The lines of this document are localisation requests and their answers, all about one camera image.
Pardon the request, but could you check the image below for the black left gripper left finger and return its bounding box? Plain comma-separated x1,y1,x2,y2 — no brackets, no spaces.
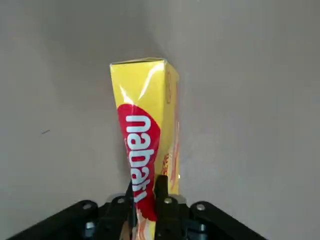
7,183,138,240

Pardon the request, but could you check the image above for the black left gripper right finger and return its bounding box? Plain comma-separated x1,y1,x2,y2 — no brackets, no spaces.
153,174,266,240

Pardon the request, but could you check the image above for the yellow Nabati wafer box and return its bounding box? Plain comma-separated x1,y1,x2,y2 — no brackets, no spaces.
109,57,181,240

